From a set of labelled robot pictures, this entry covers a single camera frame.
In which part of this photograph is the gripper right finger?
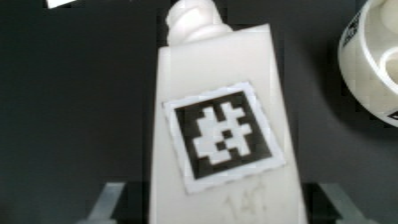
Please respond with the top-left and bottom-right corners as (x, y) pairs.
(305, 183), (381, 224)

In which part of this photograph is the white round stool seat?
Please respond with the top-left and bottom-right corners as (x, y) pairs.
(338, 0), (398, 127)

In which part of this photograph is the white stool leg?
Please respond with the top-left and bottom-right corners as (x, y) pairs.
(150, 0), (308, 224)

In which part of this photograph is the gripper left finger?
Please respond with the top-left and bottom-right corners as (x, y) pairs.
(77, 182), (148, 224)

